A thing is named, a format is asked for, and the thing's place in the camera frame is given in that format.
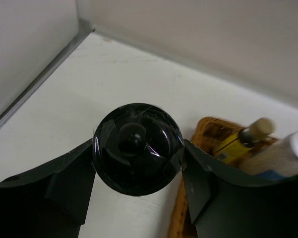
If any brown wicker divided basket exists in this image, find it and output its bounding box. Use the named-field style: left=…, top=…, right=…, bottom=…
left=167, top=117, right=278, bottom=238

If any black lid shaker jar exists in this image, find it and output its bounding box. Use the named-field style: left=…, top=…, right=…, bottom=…
left=92, top=103, right=185, bottom=196

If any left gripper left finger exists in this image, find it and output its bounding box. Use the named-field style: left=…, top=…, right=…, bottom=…
left=0, top=140, right=95, bottom=238

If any silver lid blue label jar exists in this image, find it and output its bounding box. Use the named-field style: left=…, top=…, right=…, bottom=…
left=238, top=131, right=298, bottom=181

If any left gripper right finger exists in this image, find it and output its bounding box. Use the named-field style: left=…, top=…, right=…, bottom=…
left=182, top=140, right=298, bottom=238

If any cork top yellow label bottle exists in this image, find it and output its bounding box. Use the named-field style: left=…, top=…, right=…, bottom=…
left=212, top=118, right=275, bottom=165

